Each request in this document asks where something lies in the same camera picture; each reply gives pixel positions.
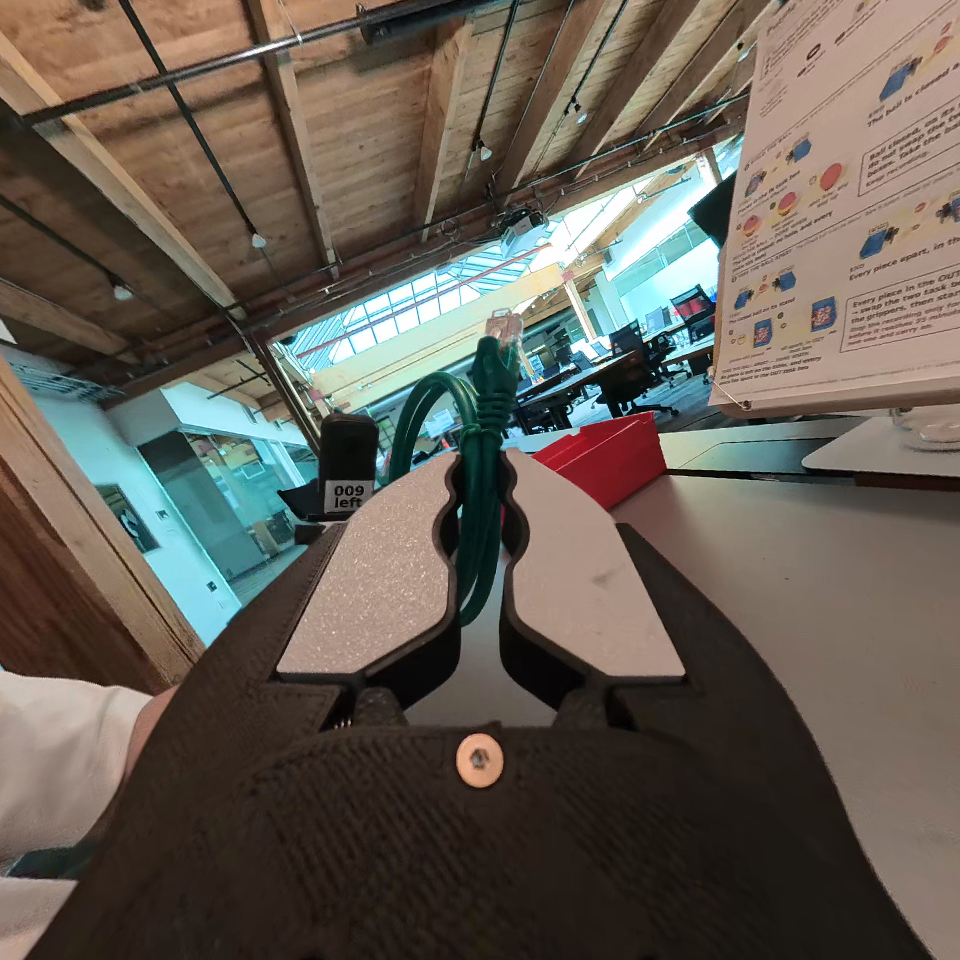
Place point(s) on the wooden pillar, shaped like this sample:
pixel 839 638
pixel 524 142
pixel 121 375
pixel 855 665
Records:
pixel 75 555

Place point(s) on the person's left forearm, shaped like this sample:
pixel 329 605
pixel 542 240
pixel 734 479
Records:
pixel 150 728

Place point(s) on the black office chair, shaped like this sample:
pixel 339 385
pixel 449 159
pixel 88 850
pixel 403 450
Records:
pixel 630 383

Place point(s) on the white stand base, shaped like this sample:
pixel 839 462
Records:
pixel 885 447

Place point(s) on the red plastic bin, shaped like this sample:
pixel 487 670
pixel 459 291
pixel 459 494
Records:
pixel 608 458

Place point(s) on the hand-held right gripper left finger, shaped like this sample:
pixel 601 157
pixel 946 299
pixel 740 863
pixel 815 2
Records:
pixel 368 600

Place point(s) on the instruction sheet board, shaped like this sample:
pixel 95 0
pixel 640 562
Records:
pixel 855 195

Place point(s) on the ceiling projector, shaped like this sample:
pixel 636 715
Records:
pixel 521 221

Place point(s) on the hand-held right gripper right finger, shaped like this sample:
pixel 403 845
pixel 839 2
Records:
pixel 593 600

